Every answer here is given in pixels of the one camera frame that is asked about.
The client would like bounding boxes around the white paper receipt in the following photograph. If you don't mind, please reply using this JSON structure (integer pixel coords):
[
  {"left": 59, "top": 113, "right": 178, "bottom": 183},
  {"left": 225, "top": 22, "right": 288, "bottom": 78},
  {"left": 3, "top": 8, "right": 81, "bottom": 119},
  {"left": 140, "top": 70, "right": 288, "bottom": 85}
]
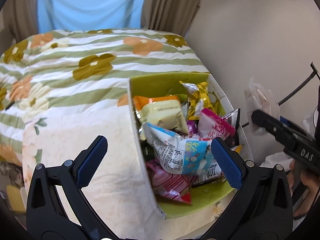
[{"left": 245, "top": 77, "right": 280, "bottom": 135}]

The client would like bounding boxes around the green white cardboard box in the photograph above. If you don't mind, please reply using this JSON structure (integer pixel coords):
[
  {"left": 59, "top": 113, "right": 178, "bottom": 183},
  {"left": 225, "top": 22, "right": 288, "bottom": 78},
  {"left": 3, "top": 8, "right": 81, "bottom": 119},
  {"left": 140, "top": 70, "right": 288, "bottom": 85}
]
[{"left": 128, "top": 73, "right": 252, "bottom": 218}]

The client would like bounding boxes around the red pink snack bag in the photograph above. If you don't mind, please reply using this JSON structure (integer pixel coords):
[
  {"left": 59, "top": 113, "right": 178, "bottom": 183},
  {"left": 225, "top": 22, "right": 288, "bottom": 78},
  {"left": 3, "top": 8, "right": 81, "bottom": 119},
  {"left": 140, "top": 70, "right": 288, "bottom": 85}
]
[{"left": 146, "top": 160, "right": 195, "bottom": 204}]

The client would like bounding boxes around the pink white Oishi bag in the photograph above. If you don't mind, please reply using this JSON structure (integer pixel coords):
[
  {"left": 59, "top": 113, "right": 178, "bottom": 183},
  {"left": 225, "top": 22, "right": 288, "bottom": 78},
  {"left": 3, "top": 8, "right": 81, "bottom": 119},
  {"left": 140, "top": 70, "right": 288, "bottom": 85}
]
[{"left": 197, "top": 108, "right": 236, "bottom": 140}]

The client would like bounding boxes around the orange green snack bag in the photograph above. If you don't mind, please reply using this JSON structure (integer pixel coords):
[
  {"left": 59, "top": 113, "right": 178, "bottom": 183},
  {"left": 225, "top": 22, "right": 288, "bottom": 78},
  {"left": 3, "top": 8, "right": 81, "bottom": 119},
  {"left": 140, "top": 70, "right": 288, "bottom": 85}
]
[{"left": 132, "top": 95, "right": 188, "bottom": 134}]

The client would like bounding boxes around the gold yellow snack bag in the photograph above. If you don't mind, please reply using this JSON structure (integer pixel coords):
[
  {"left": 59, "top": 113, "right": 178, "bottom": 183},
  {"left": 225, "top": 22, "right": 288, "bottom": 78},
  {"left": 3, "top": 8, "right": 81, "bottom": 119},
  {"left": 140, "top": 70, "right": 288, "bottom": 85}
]
[{"left": 180, "top": 81, "right": 216, "bottom": 120}]

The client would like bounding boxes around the purple brown snack bag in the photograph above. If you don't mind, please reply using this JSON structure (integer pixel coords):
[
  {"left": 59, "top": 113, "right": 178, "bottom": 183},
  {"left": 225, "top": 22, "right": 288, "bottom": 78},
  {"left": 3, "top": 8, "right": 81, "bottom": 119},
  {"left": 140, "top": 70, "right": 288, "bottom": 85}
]
[{"left": 222, "top": 108, "right": 240, "bottom": 148}]

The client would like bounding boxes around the floral green striped quilt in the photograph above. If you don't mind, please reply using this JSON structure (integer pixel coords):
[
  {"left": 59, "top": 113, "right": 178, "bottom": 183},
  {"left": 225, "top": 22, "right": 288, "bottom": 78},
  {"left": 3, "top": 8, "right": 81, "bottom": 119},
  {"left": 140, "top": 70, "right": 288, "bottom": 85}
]
[{"left": 1, "top": 29, "right": 206, "bottom": 165}]

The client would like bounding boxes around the person's right hand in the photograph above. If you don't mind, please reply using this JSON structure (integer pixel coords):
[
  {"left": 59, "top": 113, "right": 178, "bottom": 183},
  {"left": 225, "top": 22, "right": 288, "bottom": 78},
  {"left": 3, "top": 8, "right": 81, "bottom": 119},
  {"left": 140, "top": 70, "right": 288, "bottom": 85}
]
[{"left": 287, "top": 159, "right": 319, "bottom": 220}]

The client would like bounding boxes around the yellow stool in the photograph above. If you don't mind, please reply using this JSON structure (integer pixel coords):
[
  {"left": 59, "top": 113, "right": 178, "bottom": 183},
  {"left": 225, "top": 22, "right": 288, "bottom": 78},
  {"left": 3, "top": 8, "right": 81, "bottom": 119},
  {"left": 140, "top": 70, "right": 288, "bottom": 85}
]
[{"left": 6, "top": 185, "right": 25, "bottom": 214}]

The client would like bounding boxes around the blue white snack bag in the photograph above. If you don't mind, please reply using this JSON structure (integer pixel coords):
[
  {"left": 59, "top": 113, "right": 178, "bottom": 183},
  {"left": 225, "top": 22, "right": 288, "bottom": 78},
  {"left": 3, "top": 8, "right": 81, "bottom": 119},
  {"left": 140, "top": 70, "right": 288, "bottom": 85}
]
[{"left": 143, "top": 122, "right": 213, "bottom": 176}]

